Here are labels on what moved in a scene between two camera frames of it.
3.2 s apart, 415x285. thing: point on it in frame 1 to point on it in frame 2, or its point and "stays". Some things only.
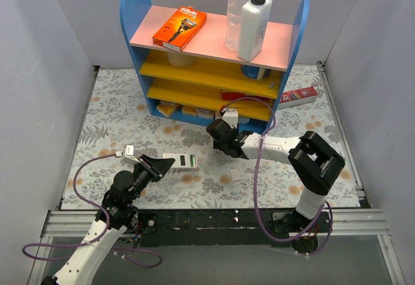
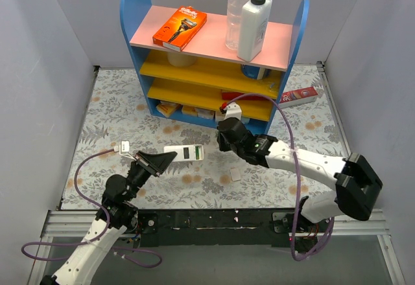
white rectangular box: x=183 y=161 to x=186 y=153
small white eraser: x=235 y=174 stays
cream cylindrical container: x=181 y=59 stays
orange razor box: x=181 y=29 stays
